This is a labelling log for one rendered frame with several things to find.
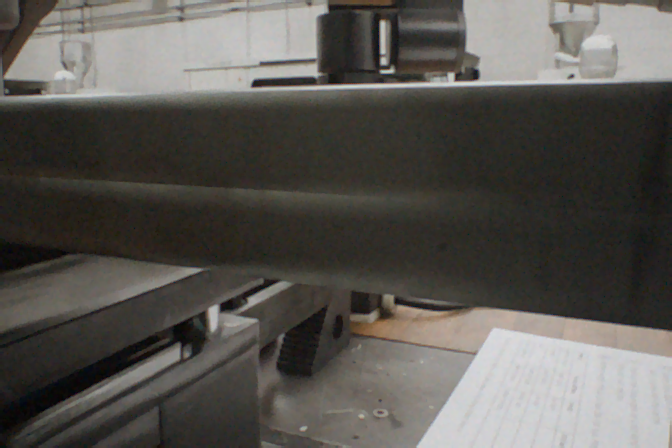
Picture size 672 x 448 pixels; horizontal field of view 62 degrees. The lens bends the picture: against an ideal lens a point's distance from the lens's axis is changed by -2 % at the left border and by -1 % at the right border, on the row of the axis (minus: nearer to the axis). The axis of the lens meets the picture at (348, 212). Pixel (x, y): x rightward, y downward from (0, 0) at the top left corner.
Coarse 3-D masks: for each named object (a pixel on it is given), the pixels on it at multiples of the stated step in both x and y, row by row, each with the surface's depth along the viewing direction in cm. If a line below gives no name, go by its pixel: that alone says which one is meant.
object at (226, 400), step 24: (240, 360) 24; (192, 384) 21; (216, 384) 23; (240, 384) 24; (168, 408) 20; (192, 408) 22; (216, 408) 23; (240, 408) 25; (120, 432) 18; (144, 432) 19; (168, 432) 20; (192, 432) 22; (216, 432) 23; (240, 432) 25
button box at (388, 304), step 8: (352, 296) 49; (360, 296) 49; (368, 296) 48; (376, 296) 50; (384, 296) 50; (392, 296) 50; (352, 304) 49; (360, 304) 49; (368, 304) 49; (376, 304) 50; (384, 304) 50; (392, 304) 51; (400, 304) 51; (408, 304) 50; (416, 304) 50; (424, 304) 50; (432, 304) 50; (440, 304) 50; (448, 304) 51; (456, 304) 51; (352, 312) 49; (360, 312) 49; (368, 312) 49; (376, 312) 50; (392, 312) 51; (352, 320) 49; (360, 320) 49; (368, 320) 49
